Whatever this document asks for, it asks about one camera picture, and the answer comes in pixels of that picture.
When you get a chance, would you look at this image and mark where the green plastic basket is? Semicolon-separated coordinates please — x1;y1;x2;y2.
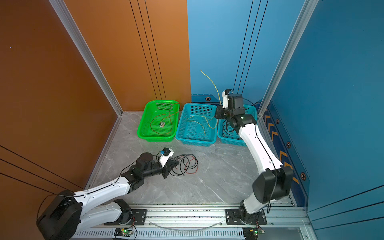
137;100;181;142

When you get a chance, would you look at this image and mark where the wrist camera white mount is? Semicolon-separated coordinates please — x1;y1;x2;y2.
222;89;233;109
158;148;174;168

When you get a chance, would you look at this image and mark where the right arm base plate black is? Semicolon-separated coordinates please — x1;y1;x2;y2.
225;208;268;226

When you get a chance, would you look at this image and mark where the right teal plastic basket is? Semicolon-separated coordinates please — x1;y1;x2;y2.
217;105;257;147

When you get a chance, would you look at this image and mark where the left green circuit board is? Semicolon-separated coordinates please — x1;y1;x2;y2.
113;228;135;239

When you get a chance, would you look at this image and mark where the right green circuit board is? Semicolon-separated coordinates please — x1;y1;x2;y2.
243;228;265;240

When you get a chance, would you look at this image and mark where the aluminium corner frame post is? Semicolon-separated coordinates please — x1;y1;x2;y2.
258;0;319;118
49;0;123;117

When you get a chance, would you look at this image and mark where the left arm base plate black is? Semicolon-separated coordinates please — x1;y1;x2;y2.
104;209;147;226

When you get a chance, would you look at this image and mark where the thin yellow wire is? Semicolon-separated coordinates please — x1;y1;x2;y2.
186;115;218;136

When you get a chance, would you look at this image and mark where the middle teal plastic basket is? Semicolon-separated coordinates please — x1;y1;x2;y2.
176;103;218;147

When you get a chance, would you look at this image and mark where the thin red wire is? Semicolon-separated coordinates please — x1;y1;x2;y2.
182;157;199;175

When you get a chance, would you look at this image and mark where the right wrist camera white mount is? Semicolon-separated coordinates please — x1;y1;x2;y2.
222;89;233;109

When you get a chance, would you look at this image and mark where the green circuit board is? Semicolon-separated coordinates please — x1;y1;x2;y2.
113;228;135;239
243;228;265;240

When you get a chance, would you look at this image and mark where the black cable bundle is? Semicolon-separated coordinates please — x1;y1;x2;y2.
169;153;199;177

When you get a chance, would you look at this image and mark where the aluminium corner frame post left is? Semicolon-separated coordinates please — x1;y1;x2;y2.
49;0;123;117

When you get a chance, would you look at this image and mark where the long black cable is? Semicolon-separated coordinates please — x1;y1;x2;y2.
221;119;241;141

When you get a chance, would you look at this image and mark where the aluminium corner frame post right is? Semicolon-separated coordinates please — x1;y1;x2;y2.
258;0;319;118

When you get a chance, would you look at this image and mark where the teal plastic basket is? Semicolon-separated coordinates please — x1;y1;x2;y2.
176;103;218;147
217;105;257;147

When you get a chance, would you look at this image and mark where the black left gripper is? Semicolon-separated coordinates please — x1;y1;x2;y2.
142;159;180;181

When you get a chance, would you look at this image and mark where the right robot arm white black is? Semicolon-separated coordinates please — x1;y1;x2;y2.
215;89;294;225

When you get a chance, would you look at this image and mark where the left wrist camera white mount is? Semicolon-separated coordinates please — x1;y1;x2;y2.
158;148;174;168

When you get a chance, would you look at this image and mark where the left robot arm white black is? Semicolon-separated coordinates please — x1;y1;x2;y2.
36;149;179;240

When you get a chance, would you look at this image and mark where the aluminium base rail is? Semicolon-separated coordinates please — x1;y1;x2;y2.
74;204;317;240

